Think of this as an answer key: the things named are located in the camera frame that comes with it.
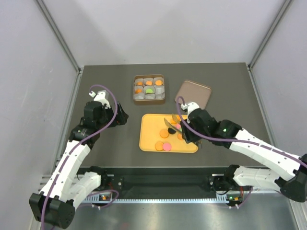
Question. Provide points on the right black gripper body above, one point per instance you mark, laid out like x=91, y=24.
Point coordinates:
x=190, y=135

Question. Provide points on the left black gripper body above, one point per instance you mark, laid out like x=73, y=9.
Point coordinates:
x=119, y=119

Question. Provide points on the brown cookie tin box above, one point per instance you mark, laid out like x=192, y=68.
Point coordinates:
x=156, y=98

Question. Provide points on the green cookie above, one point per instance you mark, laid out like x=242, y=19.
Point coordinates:
x=149, y=91

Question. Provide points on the tan flower cookie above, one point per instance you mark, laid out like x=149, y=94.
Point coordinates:
x=148, y=83

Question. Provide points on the tan round cookie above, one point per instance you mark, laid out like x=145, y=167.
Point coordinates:
x=164, y=133
x=159, y=82
x=180, y=136

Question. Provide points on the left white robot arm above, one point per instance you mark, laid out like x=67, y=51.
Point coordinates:
x=57, y=202

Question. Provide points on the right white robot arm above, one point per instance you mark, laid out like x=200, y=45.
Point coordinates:
x=285, y=172

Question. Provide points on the black cookie left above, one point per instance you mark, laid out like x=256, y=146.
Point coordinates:
x=171, y=131

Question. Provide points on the pink cookie bottom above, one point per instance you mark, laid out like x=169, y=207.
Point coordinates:
x=166, y=146

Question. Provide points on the yellow tray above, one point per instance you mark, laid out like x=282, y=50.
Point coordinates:
x=151, y=125

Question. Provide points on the orange cookie bottom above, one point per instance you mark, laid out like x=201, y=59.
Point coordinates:
x=159, y=146

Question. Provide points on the brown tin lid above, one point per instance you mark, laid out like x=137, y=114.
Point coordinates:
x=194, y=92

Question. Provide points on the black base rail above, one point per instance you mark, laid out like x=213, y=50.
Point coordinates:
x=163, y=185

